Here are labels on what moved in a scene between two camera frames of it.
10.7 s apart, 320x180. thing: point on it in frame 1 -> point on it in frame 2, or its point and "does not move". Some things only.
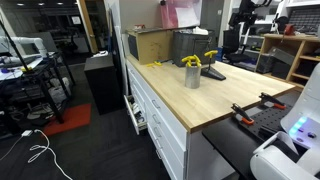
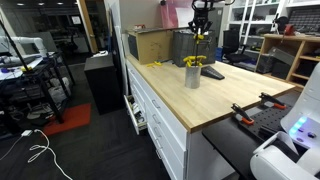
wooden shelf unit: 288,57 does not move
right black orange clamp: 269,102 does not move
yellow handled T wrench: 210,53 -> 197,37
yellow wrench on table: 155,63 does not move
